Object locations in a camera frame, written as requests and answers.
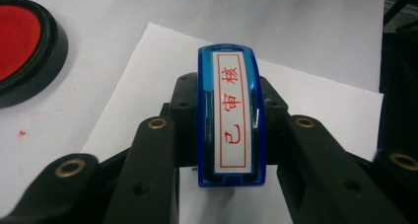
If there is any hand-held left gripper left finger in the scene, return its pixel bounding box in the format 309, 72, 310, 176
102, 71, 199, 224

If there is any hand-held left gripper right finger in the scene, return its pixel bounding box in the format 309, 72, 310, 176
259, 75, 408, 224

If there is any white paper sheet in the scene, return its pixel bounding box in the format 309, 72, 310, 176
80, 22, 384, 224

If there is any blue stamp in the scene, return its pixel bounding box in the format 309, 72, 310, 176
196, 43, 268, 188

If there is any red ink pad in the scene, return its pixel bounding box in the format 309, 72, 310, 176
0, 0, 69, 110

